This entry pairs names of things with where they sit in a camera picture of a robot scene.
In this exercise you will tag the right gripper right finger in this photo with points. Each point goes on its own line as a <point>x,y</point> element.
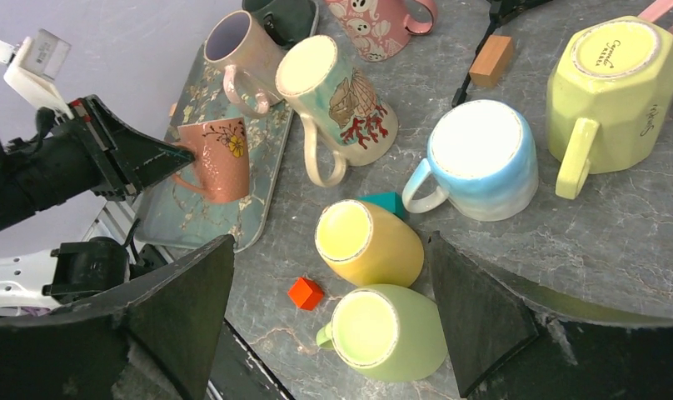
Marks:
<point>511,338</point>

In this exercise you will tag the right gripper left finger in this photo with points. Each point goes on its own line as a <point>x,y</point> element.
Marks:
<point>151,338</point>

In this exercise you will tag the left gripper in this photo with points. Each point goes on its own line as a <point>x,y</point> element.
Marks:
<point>125,160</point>

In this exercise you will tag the salmon flower mug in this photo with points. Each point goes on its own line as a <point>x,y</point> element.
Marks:
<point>221,164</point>

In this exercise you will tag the iridescent pink mug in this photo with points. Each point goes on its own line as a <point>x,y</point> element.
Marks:
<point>241,48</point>

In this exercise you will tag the dark green mug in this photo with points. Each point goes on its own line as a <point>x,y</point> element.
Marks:
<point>287,22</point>

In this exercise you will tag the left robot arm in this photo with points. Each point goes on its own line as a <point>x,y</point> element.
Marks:
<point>40,269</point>

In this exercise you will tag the light green mug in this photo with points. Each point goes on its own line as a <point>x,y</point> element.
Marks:
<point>386,332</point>

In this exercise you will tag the yellow mug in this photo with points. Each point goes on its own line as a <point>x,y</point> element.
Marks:
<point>365,244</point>

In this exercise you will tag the blue white mug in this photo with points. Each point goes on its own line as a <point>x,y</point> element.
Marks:
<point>481,157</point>

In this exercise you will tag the tall seashell cream mug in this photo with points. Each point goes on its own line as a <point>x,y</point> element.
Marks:
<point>345,121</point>

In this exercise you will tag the pink ghost pattern mug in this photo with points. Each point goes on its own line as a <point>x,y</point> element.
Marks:
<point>379,29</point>

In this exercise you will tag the yellow-green octagonal mug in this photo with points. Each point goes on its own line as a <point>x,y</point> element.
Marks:
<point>607,99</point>

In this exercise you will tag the floral green tray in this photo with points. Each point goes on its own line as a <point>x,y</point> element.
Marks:
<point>173,216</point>

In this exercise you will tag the red cube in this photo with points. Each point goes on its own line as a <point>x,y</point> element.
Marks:
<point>305,293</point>

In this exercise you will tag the teal block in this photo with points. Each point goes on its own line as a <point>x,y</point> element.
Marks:
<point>391,201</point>

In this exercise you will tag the wooden block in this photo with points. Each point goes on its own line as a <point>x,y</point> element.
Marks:
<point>492,61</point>

